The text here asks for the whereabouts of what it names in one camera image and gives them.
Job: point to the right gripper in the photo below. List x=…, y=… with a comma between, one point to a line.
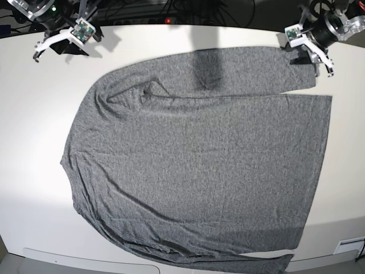
x=57, y=35

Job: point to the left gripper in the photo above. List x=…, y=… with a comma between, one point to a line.
x=313, y=45

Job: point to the grey long-sleeve T-shirt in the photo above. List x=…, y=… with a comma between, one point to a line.
x=199, y=160

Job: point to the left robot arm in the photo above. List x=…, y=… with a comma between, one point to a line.
x=346, y=18

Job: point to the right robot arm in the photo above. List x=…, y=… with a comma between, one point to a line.
x=74, y=9

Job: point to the black power strip red light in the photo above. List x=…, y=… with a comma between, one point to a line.
x=145, y=21

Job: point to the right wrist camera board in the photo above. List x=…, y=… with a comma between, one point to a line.
x=82, y=31

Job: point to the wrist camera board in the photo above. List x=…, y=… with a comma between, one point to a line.
x=293, y=32
x=82, y=31

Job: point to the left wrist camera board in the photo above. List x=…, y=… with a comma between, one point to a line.
x=293, y=32

